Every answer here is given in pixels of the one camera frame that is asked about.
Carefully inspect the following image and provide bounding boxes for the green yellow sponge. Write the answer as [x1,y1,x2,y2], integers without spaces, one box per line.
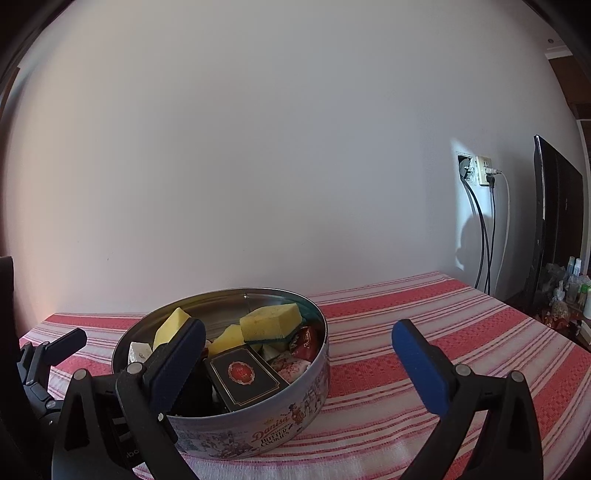
[239,303,303,343]
[152,307,190,351]

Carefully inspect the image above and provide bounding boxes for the black card box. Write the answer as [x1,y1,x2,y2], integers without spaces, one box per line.
[205,345,288,412]

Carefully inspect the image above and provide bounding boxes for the red snack packet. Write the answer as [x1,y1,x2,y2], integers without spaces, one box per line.
[288,323,325,362]

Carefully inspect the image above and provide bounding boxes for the wall power socket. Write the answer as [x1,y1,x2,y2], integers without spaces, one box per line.
[458,154,501,187]

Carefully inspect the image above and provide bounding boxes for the green white small carton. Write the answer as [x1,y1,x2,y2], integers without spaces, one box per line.
[127,342,152,365]

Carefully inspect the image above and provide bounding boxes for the bottles on side shelf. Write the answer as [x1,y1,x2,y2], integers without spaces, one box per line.
[543,257,590,330]

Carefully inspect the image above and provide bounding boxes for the pink floral packet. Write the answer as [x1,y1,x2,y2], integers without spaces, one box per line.
[270,351,311,384]

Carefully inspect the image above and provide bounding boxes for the yellow sponge block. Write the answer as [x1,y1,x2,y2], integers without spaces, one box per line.
[207,324,245,358]

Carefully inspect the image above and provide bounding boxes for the white power cable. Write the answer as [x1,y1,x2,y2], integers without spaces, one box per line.
[491,170,512,298]

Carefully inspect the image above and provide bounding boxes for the black power cable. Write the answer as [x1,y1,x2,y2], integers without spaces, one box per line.
[459,177,498,296]

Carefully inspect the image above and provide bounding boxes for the red striped tablecloth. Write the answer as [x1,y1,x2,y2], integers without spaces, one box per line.
[24,272,590,479]

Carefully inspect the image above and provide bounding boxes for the round metal cookie tin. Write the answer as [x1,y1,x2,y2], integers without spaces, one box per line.
[111,289,329,460]

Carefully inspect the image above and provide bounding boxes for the black flat monitor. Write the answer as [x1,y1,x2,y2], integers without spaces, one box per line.
[525,135,584,309]

